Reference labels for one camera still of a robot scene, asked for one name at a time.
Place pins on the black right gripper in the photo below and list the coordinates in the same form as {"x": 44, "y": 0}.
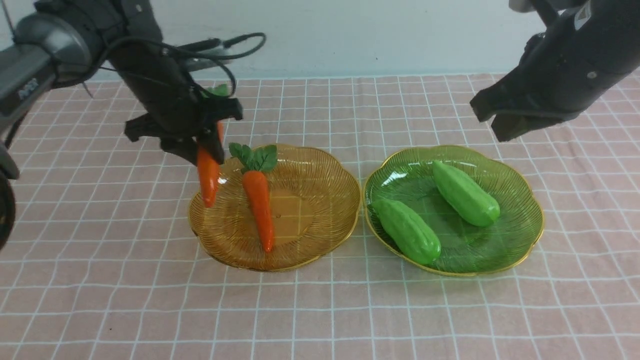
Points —
{"x": 587, "y": 48}

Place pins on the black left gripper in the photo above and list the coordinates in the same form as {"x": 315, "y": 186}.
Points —
{"x": 183, "y": 121}

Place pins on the orange toy carrot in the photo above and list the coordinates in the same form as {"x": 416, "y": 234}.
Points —
{"x": 208, "y": 168}
{"x": 256, "y": 163}

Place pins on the green toy cucumber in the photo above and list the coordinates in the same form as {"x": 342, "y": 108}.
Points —
{"x": 411, "y": 234}
{"x": 471, "y": 202}

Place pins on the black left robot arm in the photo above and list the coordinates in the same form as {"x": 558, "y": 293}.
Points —
{"x": 63, "y": 43}

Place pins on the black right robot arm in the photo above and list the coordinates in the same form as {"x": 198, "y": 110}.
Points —
{"x": 587, "y": 47}

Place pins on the amber plastic plate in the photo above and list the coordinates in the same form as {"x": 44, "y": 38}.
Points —
{"x": 314, "y": 201}

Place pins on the green plastic plate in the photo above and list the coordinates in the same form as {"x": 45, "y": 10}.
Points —
{"x": 466, "y": 250}

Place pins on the pink checkered tablecloth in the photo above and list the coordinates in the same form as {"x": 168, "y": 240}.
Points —
{"x": 103, "y": 265}

